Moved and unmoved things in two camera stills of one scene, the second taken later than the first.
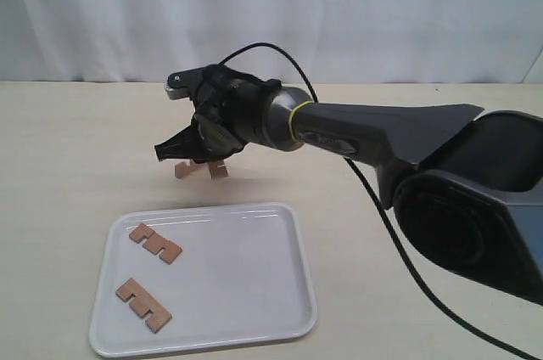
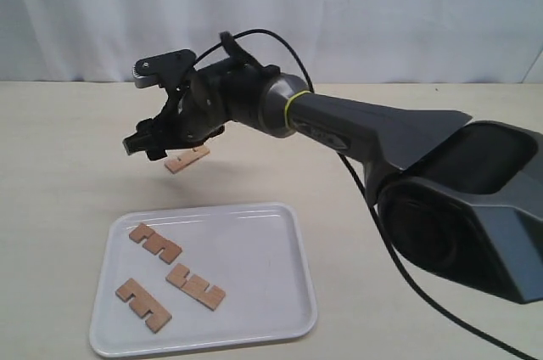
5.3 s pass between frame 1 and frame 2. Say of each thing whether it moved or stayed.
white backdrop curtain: stayed
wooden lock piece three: moved
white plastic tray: stayed
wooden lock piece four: moved
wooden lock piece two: stayed
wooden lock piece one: stayed
